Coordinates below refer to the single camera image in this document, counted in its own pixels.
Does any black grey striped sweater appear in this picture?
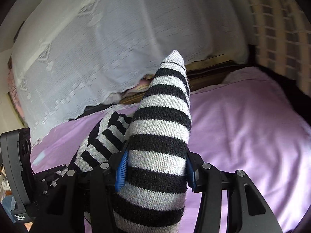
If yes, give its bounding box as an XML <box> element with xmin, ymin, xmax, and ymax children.
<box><xmin>69</xmin><ymin>50</ymin><xmax>191</xmax><ymax>232</ymax></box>

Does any pile of clothes under lace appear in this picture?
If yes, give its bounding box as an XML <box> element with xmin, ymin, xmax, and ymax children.
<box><xmin>121</xmin><ymin>74</ymin><xmax>154</xmax><ymax>100</ymax></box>

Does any purple bed sheet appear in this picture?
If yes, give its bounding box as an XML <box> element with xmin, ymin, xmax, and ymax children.
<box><xmin>30</xmin><ymin>66</ymin><xmax>311</xmax><ymax>233</ymax></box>

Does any woven bamboo mat edge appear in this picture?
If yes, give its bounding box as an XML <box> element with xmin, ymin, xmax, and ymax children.
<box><xmin>121</xmin><ymin>54</ymin><xmax>242</xmax><ymax>105</ymax></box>

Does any white lace cover cloth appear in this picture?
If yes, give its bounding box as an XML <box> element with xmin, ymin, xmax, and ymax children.
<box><xmin>12</xmin><ymin>0</ymin><xmax>248</xmax><ymax>143</ymax></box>

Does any beige checked curtain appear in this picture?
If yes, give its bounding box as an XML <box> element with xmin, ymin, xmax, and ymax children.
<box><xmin>248</xmin><ymin>0</ymin><xmax>310</xmax><ymax>95</ymax></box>

